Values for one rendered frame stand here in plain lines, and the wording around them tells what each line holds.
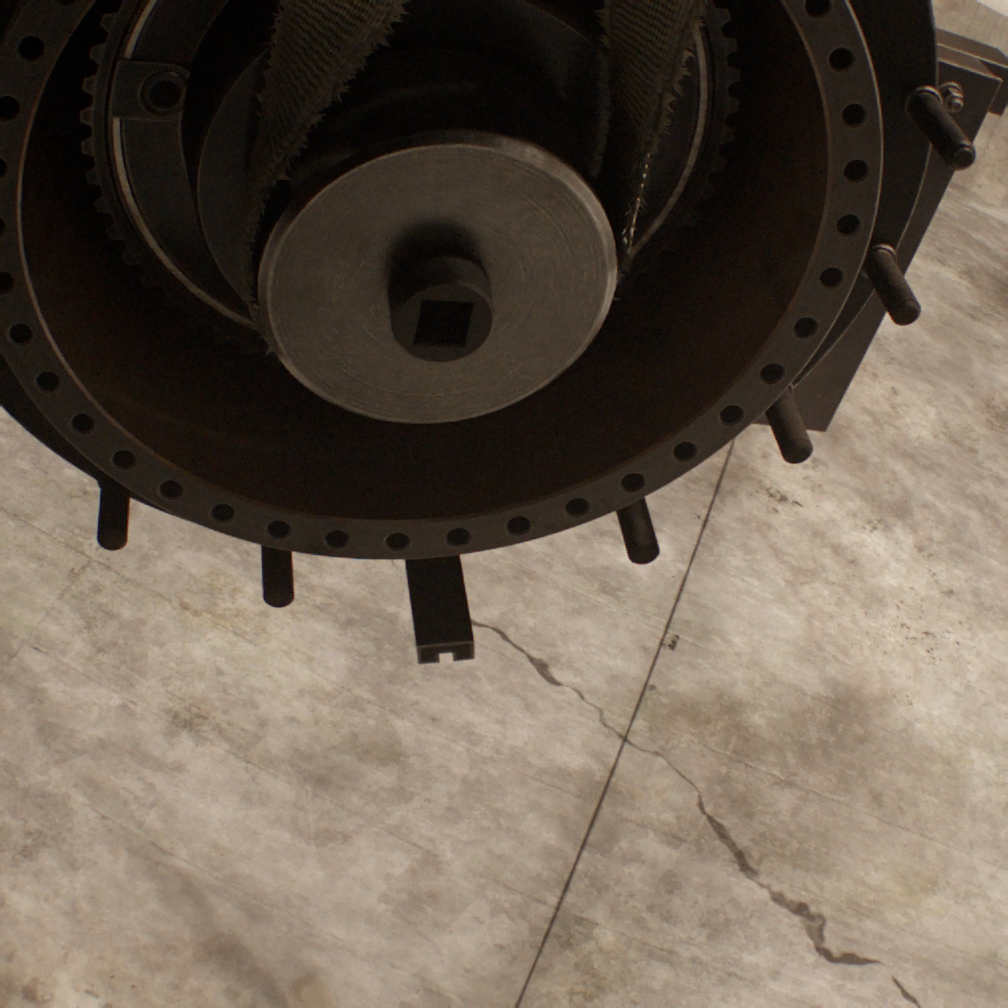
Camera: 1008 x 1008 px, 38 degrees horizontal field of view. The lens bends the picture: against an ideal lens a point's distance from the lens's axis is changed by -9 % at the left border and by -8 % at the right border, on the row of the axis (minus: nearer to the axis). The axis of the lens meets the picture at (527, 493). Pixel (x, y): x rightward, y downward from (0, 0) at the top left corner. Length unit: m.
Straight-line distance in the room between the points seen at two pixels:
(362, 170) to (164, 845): 0.95
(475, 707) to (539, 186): 1.10
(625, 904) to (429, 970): 0.23
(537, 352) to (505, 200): 0.07
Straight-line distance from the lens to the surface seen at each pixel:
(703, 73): 0.74
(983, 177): 3.41
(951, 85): 1.97
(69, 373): 0.69
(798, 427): 0.79
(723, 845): 1.62
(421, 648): 0.81
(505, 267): 0.59
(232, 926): 1.39
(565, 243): 0.59
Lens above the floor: 1.17
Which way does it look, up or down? 38 degrees down
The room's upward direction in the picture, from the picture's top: 23 degrees clockwise
